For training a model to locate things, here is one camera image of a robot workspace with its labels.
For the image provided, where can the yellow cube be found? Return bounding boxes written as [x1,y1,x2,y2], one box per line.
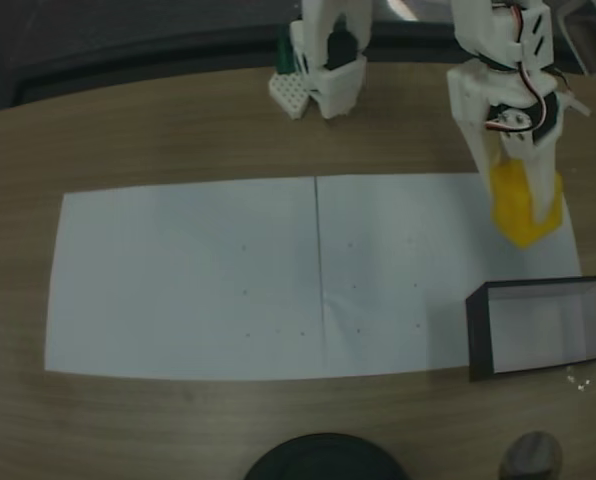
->
[487,158,565,250]

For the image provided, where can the brown open box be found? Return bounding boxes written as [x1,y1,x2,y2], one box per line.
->
[464,274,596,384]

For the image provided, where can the metal chair legs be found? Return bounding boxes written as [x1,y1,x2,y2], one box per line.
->
[552,0,596,79]

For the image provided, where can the white paper sheet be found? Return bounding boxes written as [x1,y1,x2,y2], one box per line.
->
[44,176,325,384]
[315,172,582,377]

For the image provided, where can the green table clamp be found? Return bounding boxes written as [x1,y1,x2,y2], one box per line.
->
[275,23,300,75]

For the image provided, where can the gray round knob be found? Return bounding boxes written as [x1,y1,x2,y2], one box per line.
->
[497,429,564,480]

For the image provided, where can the black round object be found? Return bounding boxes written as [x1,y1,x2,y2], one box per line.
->
[242,431,410,480]

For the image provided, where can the white perforated base plate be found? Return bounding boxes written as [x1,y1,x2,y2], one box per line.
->
[267,69,313,121]

